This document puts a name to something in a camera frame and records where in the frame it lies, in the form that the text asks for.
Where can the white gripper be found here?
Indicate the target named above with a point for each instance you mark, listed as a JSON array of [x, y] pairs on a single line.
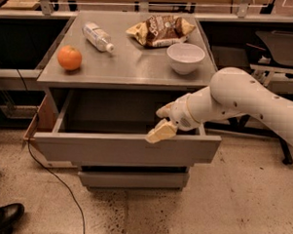
[[181, 114]]

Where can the grey top drawer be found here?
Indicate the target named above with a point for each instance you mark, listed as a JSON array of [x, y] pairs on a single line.
[[109, 128]]

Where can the grey drawer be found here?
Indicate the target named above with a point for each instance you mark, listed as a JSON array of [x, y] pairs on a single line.
[[135, 180], [109, 128]]

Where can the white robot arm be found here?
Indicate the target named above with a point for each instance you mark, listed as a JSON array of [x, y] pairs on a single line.
[[231, 92]]

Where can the grey bottom drawer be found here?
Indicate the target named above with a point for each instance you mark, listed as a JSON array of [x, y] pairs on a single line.
[[135, 180]]

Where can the grey drawer cabinet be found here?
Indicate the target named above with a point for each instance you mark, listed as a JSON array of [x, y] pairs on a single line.
[[129, 67]]

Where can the white ceramic bowl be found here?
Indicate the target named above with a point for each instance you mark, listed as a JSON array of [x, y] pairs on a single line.
[[184, 58]]

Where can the brown chip bag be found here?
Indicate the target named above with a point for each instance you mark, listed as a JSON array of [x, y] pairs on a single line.
[[161, 31]]

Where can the clear plastic water bottle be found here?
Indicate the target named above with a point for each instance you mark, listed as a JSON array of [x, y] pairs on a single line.
[[98, 37]]

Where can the orange fruit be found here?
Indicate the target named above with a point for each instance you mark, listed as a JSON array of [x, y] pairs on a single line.
[[69, 58]]

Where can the cardboard box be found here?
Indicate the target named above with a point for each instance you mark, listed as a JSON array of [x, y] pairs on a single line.
[[43, 121]]

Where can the black leather shoe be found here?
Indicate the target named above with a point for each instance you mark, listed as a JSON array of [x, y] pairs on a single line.
[[9, 216]]

